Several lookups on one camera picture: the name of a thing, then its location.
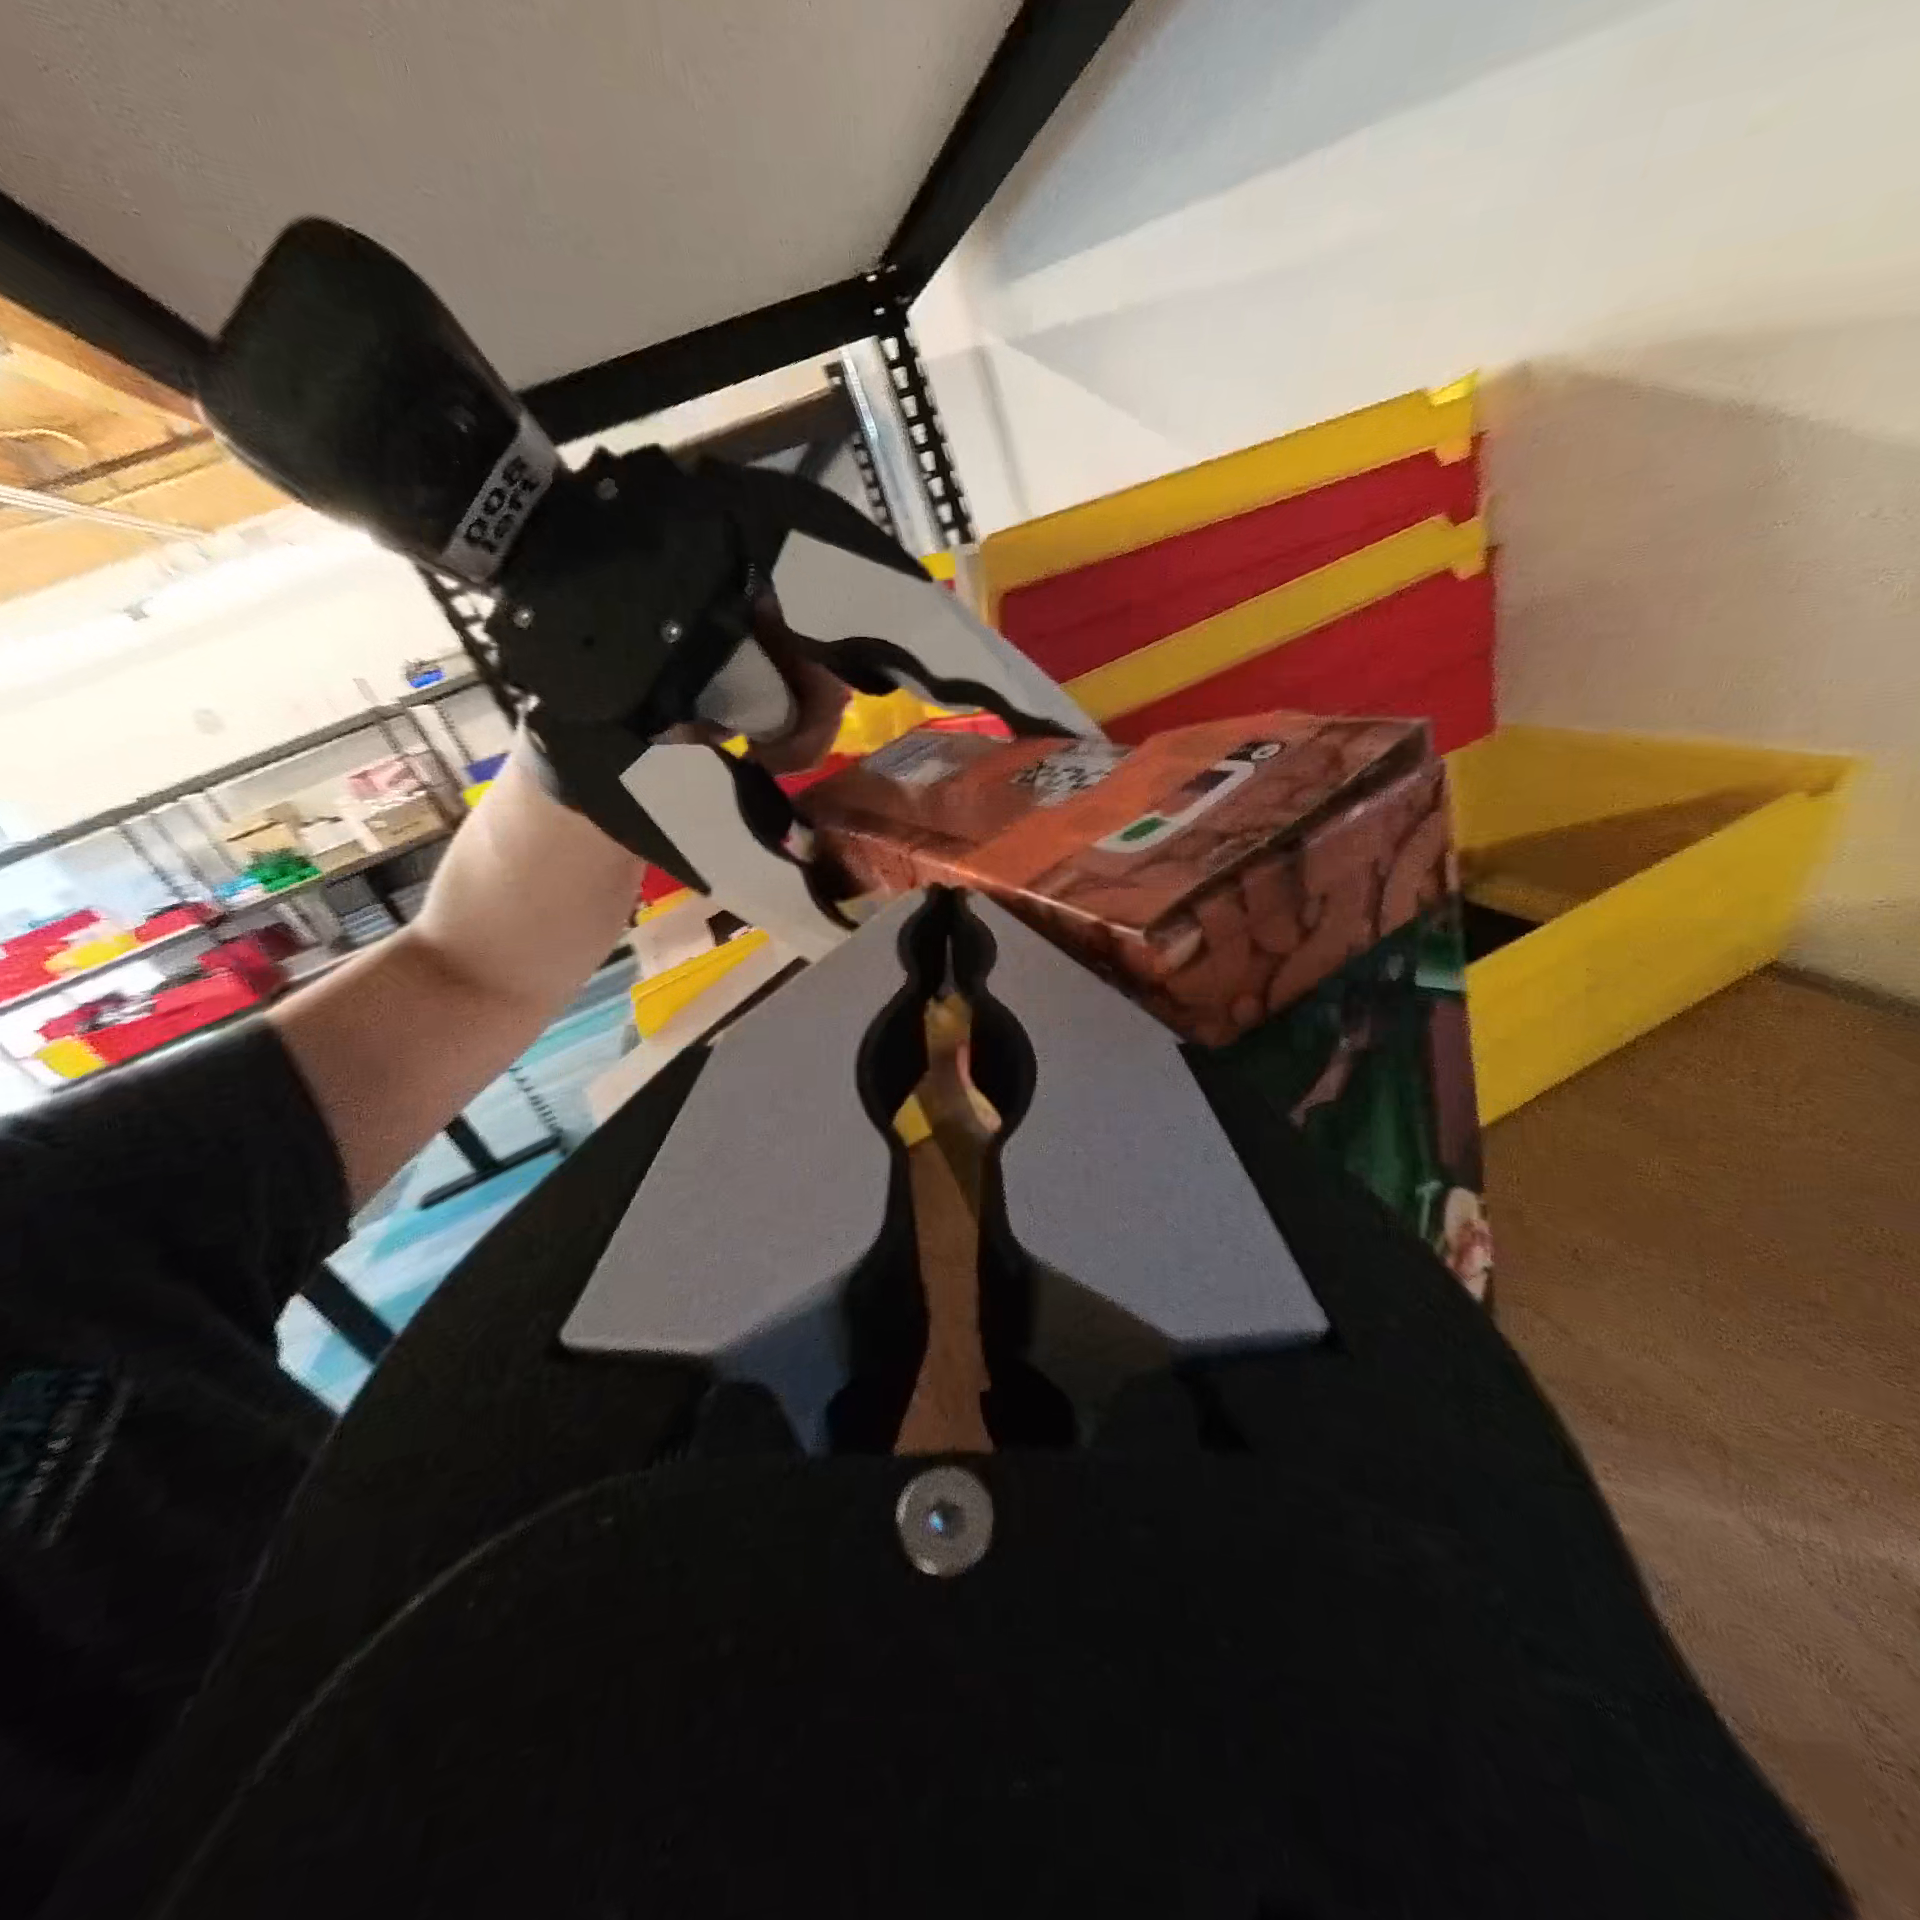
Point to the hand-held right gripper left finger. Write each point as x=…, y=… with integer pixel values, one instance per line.
x=704, y=1200

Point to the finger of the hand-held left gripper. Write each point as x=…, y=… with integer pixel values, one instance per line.
x=887, y=606
x=704, y=818

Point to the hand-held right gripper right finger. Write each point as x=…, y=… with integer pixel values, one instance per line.
x=1157, y=1200

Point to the orchid print toy box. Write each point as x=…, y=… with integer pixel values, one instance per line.
x=1200, y=900

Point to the person's left forearm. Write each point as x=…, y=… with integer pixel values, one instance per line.
x=451, y=962

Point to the wooden desk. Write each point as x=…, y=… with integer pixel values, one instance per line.
x=1694, y=1352

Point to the person's left hand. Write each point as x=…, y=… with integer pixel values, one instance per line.
x=809, y=704

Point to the silver metal upright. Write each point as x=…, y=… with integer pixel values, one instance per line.
x=863, y=435

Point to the red plastic bin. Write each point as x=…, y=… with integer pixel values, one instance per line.
x=1246, y=571
x=1350, y=677

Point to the black metal storage shelving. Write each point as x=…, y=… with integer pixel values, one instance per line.
x=301, y=840

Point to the white shelf board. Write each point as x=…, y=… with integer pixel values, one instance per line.
x=524, y=149

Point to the yellow bin with black divider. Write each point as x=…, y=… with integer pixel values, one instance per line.
x=1652, y=962

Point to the person's black shirt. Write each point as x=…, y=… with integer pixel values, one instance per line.
x=135, y=1273

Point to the row of red bins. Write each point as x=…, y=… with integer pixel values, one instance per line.
x=150, y=990

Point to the black perforated rack frame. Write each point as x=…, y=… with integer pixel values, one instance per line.
x=1005, y=135

